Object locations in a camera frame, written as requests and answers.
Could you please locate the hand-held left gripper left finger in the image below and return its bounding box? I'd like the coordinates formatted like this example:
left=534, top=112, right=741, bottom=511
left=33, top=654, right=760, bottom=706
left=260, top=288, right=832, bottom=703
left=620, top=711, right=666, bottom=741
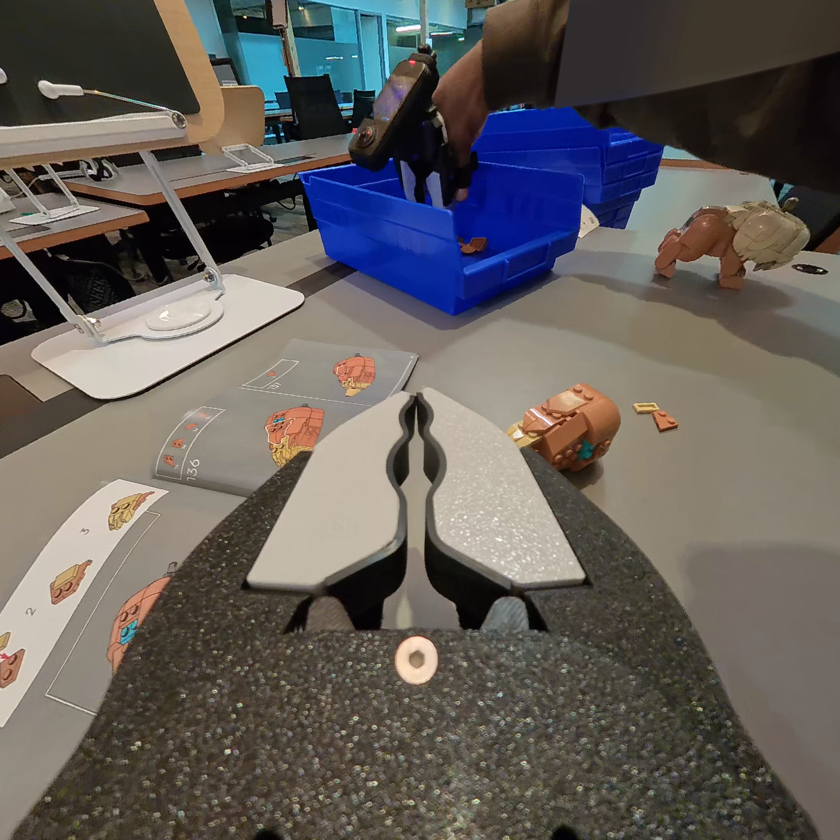
left=245, top=392, right=419, bottom=595

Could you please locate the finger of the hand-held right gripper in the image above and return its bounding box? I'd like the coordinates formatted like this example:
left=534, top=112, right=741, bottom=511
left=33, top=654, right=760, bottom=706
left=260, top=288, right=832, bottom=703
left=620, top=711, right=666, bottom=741
left=398, top=159, right=434, bottom=206

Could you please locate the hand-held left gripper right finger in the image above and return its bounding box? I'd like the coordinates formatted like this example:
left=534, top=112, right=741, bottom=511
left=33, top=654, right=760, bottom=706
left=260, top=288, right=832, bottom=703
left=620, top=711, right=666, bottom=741
left=416, top=386, right=588, bottom=592

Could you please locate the blue plastic bin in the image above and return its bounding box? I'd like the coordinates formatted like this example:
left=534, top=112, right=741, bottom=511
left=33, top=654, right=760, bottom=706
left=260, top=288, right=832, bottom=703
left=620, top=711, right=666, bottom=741
left=298, top=154, right=585, bottom=318

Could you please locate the person's right forearm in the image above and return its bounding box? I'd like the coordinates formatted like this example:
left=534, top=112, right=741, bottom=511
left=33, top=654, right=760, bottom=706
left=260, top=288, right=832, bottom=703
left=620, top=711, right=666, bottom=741
left=482, top=0, right=840, bottom=195

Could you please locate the background office desk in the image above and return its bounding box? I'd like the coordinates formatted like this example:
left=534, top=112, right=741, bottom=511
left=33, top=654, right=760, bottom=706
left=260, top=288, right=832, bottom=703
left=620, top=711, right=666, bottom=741
left=64, top=133, right=358, bottom=206

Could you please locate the person's right hand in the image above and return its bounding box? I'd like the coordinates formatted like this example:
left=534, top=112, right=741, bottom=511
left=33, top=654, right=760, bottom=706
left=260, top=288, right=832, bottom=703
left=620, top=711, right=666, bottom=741
left=432, top=39, right=492, bottom=203

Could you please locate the black office chair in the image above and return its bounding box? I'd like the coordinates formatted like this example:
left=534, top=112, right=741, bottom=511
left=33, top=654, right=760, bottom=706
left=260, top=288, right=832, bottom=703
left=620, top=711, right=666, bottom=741
left=283, top=74, right=356, bottom=143

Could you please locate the orange brick model body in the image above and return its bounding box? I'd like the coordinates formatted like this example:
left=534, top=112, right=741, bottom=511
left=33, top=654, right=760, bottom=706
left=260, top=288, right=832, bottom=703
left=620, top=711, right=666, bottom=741
left=507, top=383, right=622, bottom=474

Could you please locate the grey instruction booklet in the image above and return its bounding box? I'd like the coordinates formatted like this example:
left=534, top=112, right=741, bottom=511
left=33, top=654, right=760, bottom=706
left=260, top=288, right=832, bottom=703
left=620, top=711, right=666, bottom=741
left=153, top=338, right=420, bottom=496

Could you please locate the small white laptop stand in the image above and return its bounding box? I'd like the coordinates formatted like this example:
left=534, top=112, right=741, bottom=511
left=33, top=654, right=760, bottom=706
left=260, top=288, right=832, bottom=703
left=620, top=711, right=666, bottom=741
left=0, top=166, right=101, bottom=228
left=221, top=142, right=275, bottom=174

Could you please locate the curved wooden panel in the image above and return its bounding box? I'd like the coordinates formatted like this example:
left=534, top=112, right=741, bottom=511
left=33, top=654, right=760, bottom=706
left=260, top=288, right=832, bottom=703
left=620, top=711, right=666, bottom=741
left=153, top=0, right=266, bottom=160

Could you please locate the stack of blue bins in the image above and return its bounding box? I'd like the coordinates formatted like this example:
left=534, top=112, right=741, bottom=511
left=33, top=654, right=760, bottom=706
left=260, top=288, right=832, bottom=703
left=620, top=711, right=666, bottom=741
left=471, top=107, right=665, bottom=231

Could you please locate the white monitor stand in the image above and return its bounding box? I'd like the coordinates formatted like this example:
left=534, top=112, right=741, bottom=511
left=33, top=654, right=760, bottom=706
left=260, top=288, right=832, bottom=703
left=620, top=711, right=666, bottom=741
left=0, top=110, right=306, bottom=400

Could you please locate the white banded instruction sheet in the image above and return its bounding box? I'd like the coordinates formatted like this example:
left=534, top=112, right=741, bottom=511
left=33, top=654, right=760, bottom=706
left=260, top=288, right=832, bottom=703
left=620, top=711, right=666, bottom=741
left=0, top=478, right=179, bottom=729

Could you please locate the tan maned brick animal model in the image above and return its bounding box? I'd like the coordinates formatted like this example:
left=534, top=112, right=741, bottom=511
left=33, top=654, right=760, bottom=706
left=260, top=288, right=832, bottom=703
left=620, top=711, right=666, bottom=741
left=655, top=199, right=813, bottom=291

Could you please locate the white cable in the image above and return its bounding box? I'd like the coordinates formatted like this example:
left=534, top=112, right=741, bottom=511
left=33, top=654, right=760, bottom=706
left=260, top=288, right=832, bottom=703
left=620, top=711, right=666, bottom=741
left=37, top=79, right=182, bottom=127

